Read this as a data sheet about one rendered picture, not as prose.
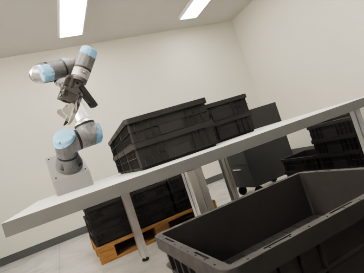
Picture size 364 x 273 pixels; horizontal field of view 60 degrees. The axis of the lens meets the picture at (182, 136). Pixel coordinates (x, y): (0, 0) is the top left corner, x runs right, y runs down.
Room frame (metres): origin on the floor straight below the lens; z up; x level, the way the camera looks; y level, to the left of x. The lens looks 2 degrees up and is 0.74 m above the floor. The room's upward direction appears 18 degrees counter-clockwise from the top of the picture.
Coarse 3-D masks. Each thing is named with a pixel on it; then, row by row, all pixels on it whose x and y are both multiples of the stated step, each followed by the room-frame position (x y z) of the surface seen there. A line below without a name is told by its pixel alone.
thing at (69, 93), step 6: (66, 78) 1.35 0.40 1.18; (72, 78) 1.34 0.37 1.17; (78, 78) 1.34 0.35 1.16; (66, 84) 1.34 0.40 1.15; (72, 84) 1.34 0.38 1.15; (78, 84) 1.36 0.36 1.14; (84, 84) 1.39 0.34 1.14; (60, 90) 1.33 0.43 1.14; (66, 90) 1.31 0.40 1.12; (72, 90) 1.32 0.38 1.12; (78, 90) 1.36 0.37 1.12; (60, 96) 1.32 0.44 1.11; (66, 96) 1.31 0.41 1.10; (72, 96) 1.33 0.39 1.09; (78, 96) 1.34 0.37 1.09; (66, 102) 1.35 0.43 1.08; (72, 102) 1.35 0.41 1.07
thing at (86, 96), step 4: (80, 88) 1.36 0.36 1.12; (84, 88) 1.37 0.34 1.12; (84, 92) 1.37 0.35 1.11; (88, 92) 1.38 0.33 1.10; (84, 96) 1.39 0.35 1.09; (88, 96) 1.38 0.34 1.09; (84, 100) 1.41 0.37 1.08; (88, 100) 1.39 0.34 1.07; (92, 100) 1.40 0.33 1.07; (88, 104) 1.40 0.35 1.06; (92, 104) 1.40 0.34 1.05; (96, 104) 1.41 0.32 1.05
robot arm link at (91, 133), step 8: (56, 80) 1.74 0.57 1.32; (80, 104) 1.76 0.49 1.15; (80, 112) 1.74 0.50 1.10; (80, 120) 1.73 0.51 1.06; (88, 120) 1.74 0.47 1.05; (80, 128) 1.72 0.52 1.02; (88, 128) 1.72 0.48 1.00; (96, 128) 1.75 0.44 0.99; (80, 136) 1.69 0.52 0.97; (88, 136) 1.71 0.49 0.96; (96, 136) 1.74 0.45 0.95; (88, 144) 1.73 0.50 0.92
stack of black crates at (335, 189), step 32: (256, 192) 0.72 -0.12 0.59; (288, 192) 0.75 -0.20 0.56; (320, 192) 0.73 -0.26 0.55; (352, 192) 0.65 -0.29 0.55; (192, 224) 0.65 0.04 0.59; (224, 224) 0.68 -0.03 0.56; (256, 224) 0.70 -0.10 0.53; (288, 224) 0.74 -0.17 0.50; (320, 224) 0.41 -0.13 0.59; (352, 224) 0.43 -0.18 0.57; (192, 256) 0.44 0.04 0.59; (224, 256) 0.67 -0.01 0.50; (256, 256) 0.37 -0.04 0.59; (288, 256) 0.39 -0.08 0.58; (320, 256) 0.42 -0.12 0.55; (352, 256) 0.43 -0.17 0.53
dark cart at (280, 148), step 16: (256, 112) 3.40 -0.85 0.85; (272, 112) 3.48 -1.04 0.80; (256, 128) 3.37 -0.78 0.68; (272, 144) 3.43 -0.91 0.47; (288, 144) 3.50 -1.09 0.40; (240, 160) 3.38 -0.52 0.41; (256, 160) 3.32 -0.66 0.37; (272, 160) 3.40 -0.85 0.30; (240, 176) 3.47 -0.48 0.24; (256, 176) 3.30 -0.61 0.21; (272, 176) 3.37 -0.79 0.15; (240, 192) 3.63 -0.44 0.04
